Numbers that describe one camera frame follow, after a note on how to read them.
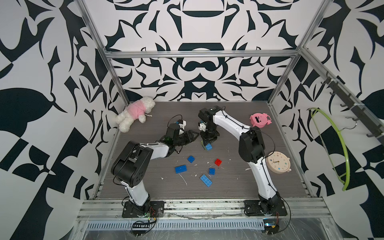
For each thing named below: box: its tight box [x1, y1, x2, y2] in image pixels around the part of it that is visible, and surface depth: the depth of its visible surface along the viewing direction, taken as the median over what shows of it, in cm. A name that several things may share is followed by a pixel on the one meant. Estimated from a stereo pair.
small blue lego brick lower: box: [208, 168, 216, 175], surface depth 87 cm
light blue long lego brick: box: [200, 174, 213, 188], surface depth 83 cm
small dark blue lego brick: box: [187, 155, 196, 164], surface depth 91 cm
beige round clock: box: [266, 151, 292, 174], surface depth 89 cm
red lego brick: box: [214, 158, 222, 167], surface depth 91 cm
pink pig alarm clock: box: [249, 113, 273, 129], surface depth 108 cm
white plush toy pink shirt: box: [115, 96, 156, 133], surface depth 106 cm
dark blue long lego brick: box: [175, 164, 188, 174], surface depth 88 cm
